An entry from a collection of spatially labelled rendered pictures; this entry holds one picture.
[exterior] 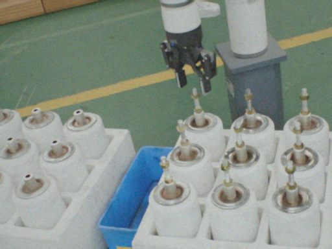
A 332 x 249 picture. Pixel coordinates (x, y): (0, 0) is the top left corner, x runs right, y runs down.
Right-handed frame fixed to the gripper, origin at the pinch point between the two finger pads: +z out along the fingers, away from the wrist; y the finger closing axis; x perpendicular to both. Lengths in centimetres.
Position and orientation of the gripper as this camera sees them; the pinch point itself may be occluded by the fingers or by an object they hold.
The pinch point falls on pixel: (193, 84)
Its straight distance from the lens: 124.8
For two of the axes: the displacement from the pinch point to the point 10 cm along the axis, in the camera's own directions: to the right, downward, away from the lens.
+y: 7.5, 3.1, -5.9
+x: 6.5, -5.4, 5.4
